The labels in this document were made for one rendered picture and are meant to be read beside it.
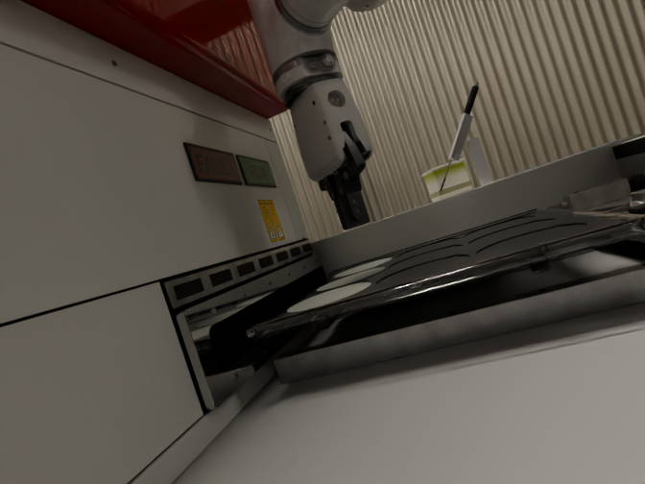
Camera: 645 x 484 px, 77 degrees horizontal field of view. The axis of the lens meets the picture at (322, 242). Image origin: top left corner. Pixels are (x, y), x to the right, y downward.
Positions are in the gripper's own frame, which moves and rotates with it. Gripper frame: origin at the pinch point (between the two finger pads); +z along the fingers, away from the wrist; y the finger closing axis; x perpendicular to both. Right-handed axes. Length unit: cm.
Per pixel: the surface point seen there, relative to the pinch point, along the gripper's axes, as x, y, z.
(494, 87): -166, 107, -45
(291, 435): 18.2, -11.0, 16.5
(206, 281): 19.1, 0.7, 2.6
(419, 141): -134, 138, -33
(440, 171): -34.7, 21.3, -3.5
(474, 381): 4.7, -18.4, 16.5
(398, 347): 3.8, -7.1, 15.4
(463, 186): -38.0, 19.9, 1.0
